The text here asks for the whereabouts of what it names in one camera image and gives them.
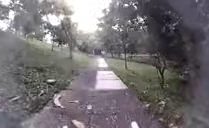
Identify grass strip under trees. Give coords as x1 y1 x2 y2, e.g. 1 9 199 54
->
105 54 209 128

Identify grey concrete path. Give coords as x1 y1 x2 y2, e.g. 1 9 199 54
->
21 54 166 128

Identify row of trees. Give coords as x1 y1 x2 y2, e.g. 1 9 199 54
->
0 0 93 61
96 0 209 91

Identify scattered fallen branches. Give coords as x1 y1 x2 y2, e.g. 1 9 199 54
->
45 78 93 128

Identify grass slope with fallen leaves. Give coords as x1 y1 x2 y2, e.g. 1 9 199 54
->
0 28 96 128

